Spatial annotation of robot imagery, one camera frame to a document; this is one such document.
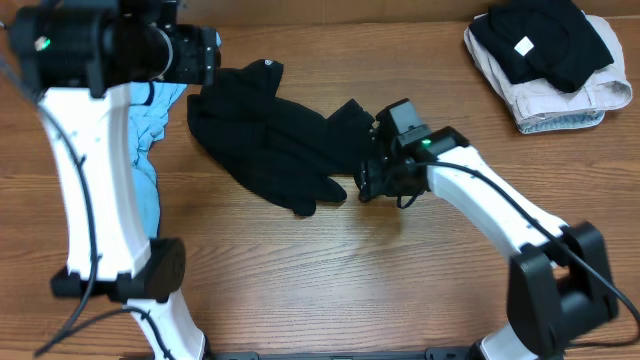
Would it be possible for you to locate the light blue crumpled shirt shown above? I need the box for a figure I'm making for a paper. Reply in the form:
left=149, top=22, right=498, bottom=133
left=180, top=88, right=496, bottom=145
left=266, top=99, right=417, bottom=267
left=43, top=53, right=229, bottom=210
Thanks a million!
left=128, top=82, right=187, bottom=238

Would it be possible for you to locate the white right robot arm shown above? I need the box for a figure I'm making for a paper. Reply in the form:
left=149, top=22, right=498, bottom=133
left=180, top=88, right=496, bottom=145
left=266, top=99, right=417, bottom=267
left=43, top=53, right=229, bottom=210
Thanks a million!
left=356, top=99, right=618, bottom=359

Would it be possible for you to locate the folded beige garment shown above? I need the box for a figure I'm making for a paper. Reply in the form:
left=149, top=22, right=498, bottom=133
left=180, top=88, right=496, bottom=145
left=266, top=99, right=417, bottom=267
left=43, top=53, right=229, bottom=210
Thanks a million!
left=464, top=15, right=633, bottom=123

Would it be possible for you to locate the black mesh shirt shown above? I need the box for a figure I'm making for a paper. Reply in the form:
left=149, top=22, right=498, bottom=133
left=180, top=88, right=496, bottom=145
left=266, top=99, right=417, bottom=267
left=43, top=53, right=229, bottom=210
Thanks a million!
left=187, top=59, right=374, bottom=217

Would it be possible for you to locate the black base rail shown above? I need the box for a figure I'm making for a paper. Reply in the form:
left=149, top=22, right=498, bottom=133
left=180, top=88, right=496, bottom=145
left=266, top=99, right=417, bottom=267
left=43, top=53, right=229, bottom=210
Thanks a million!
left=212, top=346, right=484, bottom=360

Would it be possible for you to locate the folded black shirt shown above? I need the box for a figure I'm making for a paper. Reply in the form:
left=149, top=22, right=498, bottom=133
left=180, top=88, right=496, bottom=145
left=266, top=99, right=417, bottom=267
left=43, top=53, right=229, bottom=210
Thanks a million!
left=469, top=0, right=614, bottom=93

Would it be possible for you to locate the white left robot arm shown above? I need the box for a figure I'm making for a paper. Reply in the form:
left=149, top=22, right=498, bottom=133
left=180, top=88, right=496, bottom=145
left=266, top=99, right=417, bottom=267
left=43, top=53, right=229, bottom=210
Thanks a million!
left=6, top=0, right=220, bottom=359

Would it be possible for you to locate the folded light blue garment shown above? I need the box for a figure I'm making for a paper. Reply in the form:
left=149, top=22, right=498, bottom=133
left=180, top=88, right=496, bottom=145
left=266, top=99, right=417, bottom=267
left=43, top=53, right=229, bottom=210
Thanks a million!
left=516, top=111, right=606, bottom=135

